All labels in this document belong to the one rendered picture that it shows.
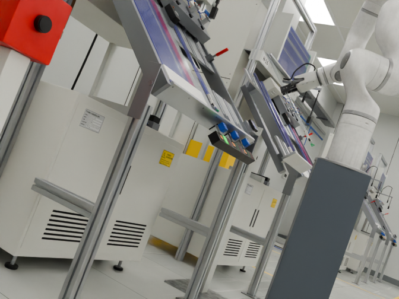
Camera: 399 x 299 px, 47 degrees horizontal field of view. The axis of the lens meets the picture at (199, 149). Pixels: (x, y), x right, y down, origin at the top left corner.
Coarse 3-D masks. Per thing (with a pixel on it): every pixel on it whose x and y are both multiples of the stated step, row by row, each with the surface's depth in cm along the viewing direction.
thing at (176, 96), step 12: (156, 96) 136; (168, 96) 138; (180, 96) 141; (192, 96) 144; (180, 108) 147; (192, 108) 150; (204, 108) 153; (204, 120) 160; (216, 120) 163; (228, 120) 168; (240, 132) 179
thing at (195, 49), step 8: (176, 24) 193; (184, 32) 198; (176, 40) 178; (184, 40) 189; (192, 40) 204; (192, 48) 194; (200, 48) 210; (184, 56) 195; (192, 56) 190; (200, 56) 199; (208, 64) 206
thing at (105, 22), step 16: (80, 0) 185; (96, 0) 185; (80, 16) 210; (96, 16) 200; (112, 16) 195; (96, 32) 229; (112, 32) 217; (112, 48) 238; (128, 48) 237; (96, 80) 238; (96, 96) 239
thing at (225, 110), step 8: (200, 88) 168; (208, 88) 179; (216, 96) 183; (208, 104) 165; (216, 104) 176; (224, 104) 189; (224, 112) 179; (232, 112) 194; (232, 120) 185; (240, 128) 187
